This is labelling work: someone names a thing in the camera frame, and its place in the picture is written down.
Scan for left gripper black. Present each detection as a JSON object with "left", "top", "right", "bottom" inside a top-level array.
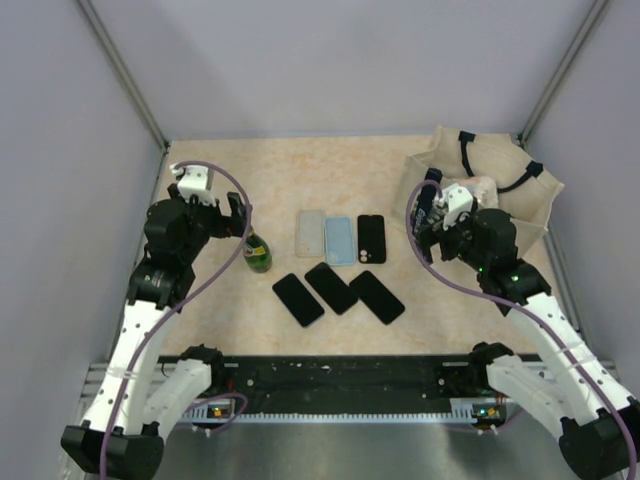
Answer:
[{"left": 169, "top": 183, "right": 250, "bottom": 263}]

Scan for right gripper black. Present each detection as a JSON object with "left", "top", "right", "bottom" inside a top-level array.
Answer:
[{"left": 413, "top": 207, "right": 489, "bottom": 272}]

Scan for bare black phone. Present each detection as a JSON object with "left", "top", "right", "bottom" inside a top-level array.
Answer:
[
  {"left": 349, "top": 271, "right": 405, "bottom": 325},
  {"left": 272, "top": 273, "right": 325, "bottom": 328},
  {"left": 304, "top": 262, "right": 358, "bottom": 315}
]

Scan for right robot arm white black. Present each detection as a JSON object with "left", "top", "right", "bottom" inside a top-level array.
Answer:
[{"left": 404, "top": 205, "right": 639, "bottom": 479}]

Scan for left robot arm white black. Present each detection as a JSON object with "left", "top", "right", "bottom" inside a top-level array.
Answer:
[{"left": 61, "top": 184, "right": 252, "bottom": 479}]

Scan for green glass bottle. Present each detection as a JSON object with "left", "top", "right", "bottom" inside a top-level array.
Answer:
[{"left": 243, "top": 229, "right": 272, "bottom": 274}]

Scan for pink white item in bag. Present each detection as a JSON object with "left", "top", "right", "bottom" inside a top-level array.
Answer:
[{"left": 455, "top": 176, "right": 499, "bottom": 208}]

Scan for beige canvas tote bag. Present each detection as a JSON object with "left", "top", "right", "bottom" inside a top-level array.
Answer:
[{"left": 390, "top": 127, "right": 564, "bottom": 255}]

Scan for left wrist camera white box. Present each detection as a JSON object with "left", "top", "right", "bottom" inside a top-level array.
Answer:
[{"left": 170, "top": 164, "right": 217, "bottom": 206}]

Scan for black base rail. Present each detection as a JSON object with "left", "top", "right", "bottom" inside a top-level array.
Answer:
[{"left": 157, "top": 353, "right": 549, "bottom": 416}]

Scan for white slotted cable duct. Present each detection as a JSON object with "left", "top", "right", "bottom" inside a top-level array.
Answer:
[{"left": 178, "top": 398, "right": 508, "bottom": 429}]

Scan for left aluminium frame post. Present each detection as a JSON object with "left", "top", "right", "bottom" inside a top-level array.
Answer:
[{"left": 74, "top": 0, "right": 172, "bottom": 151}]

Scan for aluminium frame post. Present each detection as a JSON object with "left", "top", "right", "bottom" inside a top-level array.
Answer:
[
  {"left": 516, "top": 0, "right": 613, "bottom": 149},
  {"left": 74, "top": 0, "right": 172, "bottom": 151}
]

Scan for right aluminium frame post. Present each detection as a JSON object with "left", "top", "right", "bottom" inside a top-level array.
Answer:
[{"left": 516, "top": 0, "right": 613, "bottom": 149}]

